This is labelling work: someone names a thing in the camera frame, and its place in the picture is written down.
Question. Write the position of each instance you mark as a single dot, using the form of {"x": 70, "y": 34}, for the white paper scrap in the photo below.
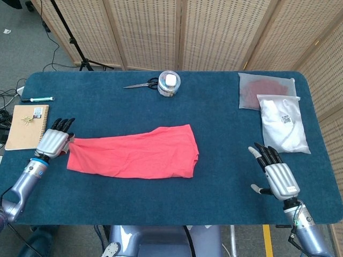
{"x": 7, "y": 31}

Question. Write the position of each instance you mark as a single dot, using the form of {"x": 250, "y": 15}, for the red sleeveless shirt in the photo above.
{"x": 134, "y": 155}

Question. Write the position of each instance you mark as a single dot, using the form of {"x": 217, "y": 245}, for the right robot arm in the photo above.
{"x": 308, "y": 235}

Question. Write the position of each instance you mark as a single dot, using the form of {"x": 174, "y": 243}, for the white earbud case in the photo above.
{"x": 170, "y": 80}

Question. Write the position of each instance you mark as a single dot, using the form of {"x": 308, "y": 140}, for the blue grey robot torso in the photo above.
{"x": 160, "y": 241}

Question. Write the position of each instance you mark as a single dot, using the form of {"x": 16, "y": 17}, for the blue carpet table mat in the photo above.
{"x": 134, "y": 203}

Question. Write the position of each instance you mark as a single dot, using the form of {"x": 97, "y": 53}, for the black office chair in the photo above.
{"x": 30, "y": 6}

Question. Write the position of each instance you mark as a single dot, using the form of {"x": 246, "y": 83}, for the small yellow clips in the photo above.
{"x": 26, "y": 121}

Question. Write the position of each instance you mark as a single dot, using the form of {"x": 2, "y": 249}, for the white green marker pen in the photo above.
{"x": 37, "y": 99}

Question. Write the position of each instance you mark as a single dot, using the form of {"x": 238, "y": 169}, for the white table leg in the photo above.
{"x": 233, "y": 241}

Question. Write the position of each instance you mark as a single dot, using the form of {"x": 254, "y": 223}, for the kraft spiral notebook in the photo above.
{"x": 24, "y": 136}

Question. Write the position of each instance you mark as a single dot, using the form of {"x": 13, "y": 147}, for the bag with white garment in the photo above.
{"x": 278, "y": 128}

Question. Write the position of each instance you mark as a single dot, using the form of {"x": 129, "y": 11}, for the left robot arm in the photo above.
{"x": 25, "y": 182}

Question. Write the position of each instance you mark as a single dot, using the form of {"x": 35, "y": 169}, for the bag with red garment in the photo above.
{"x": 252, "y": 91}

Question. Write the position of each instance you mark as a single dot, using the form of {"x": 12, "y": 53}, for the clear plastic jar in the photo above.
{"x": 162, "y": 89}

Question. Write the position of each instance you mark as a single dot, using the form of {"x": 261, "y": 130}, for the wicker folding screen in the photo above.
{"x": 150, "y": 32}

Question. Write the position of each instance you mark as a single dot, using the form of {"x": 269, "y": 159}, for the white power strip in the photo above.
{"x": 20, "y": 91}

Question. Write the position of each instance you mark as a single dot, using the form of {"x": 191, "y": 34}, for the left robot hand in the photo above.
{"x": 52, "y": 143}

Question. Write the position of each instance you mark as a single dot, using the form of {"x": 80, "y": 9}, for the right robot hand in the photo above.
{"x": 282, "y": 180}

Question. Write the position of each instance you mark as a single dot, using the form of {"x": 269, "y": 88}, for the black tripod stand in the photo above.
{"x": 76, "y": 48}

